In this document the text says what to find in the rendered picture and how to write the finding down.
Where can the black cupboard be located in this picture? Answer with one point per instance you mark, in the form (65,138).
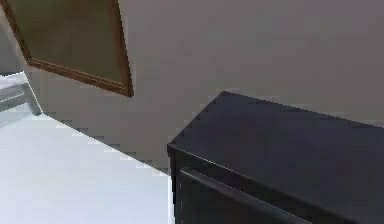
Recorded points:
(283,160)

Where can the brown framed wall picture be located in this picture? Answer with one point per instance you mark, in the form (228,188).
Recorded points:
(70,36)

